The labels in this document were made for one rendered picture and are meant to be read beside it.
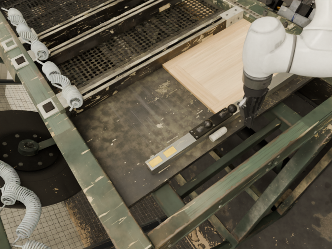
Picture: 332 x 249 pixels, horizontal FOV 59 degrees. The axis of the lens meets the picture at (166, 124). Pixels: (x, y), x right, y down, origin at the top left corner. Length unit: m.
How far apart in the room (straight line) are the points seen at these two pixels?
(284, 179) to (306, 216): 0.97
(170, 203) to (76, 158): 0.40
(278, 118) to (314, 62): 0.60
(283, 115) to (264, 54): 0.61
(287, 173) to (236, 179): 0.75
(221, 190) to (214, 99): 0.45
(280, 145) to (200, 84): 0.47
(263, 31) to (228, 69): 0.71
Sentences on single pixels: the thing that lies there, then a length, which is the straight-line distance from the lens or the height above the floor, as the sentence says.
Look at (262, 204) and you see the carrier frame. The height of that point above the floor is 0.79.
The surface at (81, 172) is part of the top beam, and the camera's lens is 1.15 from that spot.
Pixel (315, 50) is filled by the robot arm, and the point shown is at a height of 1.60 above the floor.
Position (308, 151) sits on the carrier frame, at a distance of 1.75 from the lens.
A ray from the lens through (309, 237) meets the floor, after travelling 2.83.
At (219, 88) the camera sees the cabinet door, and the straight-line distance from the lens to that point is 1.41.
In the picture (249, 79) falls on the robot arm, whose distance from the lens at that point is 0.91.
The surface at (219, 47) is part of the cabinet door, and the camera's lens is 1.62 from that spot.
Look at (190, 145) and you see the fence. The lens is 1.20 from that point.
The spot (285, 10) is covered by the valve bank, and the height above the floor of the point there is 0.74.
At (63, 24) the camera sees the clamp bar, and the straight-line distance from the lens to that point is 1.94.
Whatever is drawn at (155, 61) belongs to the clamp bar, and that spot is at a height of 1.41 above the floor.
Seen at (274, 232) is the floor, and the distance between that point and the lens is 2.97.
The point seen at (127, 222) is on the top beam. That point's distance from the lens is 1.02.
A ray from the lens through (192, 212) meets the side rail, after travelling 1.06.
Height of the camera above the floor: 2.39
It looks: 42 degrees down
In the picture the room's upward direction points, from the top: 98 degrees counter-clockwise
